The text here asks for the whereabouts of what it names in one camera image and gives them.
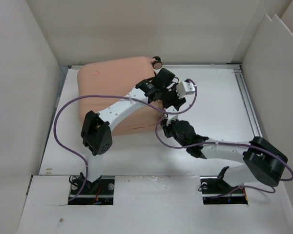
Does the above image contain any pink suitcase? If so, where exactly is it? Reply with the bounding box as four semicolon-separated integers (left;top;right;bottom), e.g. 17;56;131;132
77;57;163;136

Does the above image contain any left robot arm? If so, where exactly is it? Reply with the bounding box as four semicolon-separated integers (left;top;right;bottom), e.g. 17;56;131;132
81;68;197;193

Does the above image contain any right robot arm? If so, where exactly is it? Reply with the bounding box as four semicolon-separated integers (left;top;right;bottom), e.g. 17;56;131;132
156;115;288;192

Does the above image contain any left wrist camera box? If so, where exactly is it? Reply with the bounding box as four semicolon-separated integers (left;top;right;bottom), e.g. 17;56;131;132
176;81;195;98

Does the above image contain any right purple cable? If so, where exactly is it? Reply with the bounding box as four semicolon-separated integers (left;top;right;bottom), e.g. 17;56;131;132
155;117;293;199

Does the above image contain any purple cable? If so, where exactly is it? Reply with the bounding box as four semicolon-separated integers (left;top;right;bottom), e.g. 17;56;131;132
54;78;199;202
155;117;293;199

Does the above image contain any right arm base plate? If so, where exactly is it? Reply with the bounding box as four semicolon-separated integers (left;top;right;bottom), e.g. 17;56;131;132
198;176;248;205

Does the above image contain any aluminium rail frame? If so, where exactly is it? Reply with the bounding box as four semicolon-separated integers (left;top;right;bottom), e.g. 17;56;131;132
234;64;262;137

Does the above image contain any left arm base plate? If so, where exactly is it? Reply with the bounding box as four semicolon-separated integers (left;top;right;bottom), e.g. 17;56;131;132
68;176;115;206

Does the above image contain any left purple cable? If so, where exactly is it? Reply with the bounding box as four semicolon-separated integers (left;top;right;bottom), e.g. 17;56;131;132
54;78;199;202

